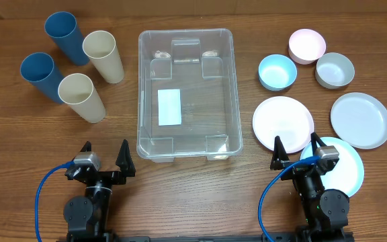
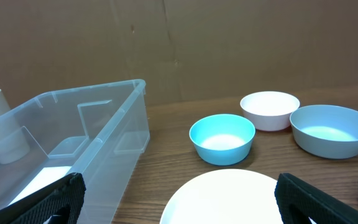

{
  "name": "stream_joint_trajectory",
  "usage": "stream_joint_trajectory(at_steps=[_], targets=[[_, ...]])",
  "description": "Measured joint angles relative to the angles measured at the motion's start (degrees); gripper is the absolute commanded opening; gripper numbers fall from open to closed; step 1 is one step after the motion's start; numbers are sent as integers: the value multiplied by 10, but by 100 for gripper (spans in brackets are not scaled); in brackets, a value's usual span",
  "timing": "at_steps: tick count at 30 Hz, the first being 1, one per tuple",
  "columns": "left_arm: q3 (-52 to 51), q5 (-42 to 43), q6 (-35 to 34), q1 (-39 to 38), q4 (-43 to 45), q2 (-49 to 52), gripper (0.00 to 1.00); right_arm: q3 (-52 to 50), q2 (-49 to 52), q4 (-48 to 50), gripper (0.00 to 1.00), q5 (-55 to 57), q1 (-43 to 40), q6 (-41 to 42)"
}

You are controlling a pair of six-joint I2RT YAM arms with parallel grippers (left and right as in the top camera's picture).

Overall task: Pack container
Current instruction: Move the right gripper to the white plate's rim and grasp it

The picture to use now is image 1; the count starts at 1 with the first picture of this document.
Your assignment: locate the light blue plate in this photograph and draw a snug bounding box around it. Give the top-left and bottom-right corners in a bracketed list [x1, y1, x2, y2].
[299, 136, 365, 198]

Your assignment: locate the grey plate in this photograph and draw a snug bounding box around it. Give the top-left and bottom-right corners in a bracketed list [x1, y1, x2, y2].
[330, 92, 387, 149]

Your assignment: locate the dark blue cup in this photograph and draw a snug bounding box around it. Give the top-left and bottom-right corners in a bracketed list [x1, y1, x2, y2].
[44, 11, 89, 66]
[20, 52, 64, 104]

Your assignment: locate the left blue cable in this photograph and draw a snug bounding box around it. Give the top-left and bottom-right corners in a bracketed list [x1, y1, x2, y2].
[34, 161, 75, 242]

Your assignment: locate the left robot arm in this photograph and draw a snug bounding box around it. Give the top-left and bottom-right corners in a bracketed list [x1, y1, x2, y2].
[63, 140, 136, 242]

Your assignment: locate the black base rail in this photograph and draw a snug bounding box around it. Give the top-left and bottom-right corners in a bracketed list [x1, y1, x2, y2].
[56, 231, 355, 242]

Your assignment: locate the pink bowl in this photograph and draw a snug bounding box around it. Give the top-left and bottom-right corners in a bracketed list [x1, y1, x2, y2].
[288, 29, 327, 65]

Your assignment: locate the grey bowl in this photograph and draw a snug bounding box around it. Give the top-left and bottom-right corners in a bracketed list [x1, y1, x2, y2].
[315, 52, 355, 89]

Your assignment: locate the rear dark blue cup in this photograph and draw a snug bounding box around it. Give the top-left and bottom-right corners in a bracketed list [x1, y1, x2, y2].
[44, 11, 89, 66]

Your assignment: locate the blue cable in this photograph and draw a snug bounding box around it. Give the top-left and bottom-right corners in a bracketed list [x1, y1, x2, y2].
[257, 155, 321, 242]
[34, 161, 75, 242]

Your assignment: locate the light blue bowl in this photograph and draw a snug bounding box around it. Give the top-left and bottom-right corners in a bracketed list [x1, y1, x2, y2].
[258, 54, 298, 91]

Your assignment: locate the right blue cable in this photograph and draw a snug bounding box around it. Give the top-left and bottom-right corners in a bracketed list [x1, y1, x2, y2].
[257, 155, 321, 242]

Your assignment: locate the front dark blue cup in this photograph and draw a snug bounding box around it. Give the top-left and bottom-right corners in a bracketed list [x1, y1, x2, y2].
[20, 52, 64, 104]

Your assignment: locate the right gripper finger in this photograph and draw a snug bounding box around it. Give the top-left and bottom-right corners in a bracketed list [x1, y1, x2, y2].
[310, 132, 326, 149]
[271, 136, 290, 163]

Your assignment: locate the beige cup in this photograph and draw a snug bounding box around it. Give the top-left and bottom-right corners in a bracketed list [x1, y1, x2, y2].
[82, 30, 124, 84]
[58, 73, 106, 123]

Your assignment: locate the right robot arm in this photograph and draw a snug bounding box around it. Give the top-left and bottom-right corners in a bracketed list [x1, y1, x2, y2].
[270, 132, 354, 242]

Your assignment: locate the clear plastic storage bin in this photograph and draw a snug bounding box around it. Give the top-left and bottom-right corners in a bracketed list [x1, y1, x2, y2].
[136, 28, 243, 163]

